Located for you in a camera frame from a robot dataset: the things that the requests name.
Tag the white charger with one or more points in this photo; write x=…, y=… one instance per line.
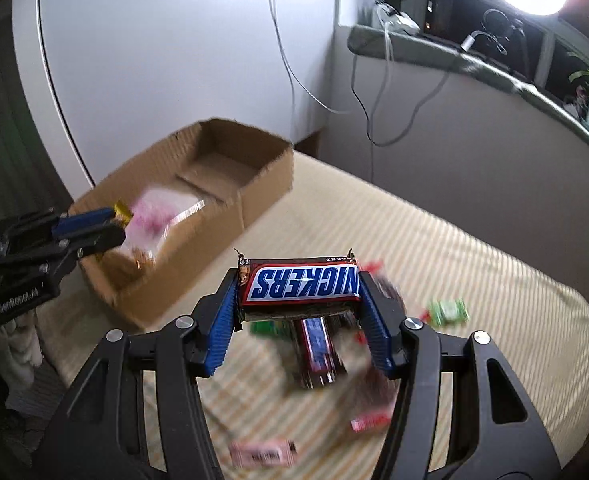
x=399, y=20

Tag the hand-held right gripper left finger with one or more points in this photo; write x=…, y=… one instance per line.
x=222, y=325

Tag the green candy packet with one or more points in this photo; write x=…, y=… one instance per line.
x=447, y=311
x=267, y=329

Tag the small pink flower plant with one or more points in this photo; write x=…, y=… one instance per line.
x=582, y=95

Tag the dark cake clear red wrapper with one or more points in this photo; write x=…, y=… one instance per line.
x=377, y=266
x=369, y=422

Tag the grey window sill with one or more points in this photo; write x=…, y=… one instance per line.
x=424, y=50

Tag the pink candy packet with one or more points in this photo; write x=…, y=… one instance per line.
x=262, y=454

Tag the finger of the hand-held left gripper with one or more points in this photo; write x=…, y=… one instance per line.
x=84, y=221
x=102, y=241

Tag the pink bread packet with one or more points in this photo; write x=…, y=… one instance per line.
x=149, y=215

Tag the brown chocolate bar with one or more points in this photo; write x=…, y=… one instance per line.
x=299, y=285
x=317, y=355

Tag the brown cardboard box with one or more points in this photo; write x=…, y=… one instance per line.
x=184, y=285

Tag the striped bed sheet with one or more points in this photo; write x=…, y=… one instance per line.
x=449, y=260

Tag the dark window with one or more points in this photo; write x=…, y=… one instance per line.
x=439, y=10

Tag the white wardrobe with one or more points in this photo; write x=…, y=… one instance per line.
x=174, y=60

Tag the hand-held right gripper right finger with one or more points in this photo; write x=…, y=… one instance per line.
x=374, y=325

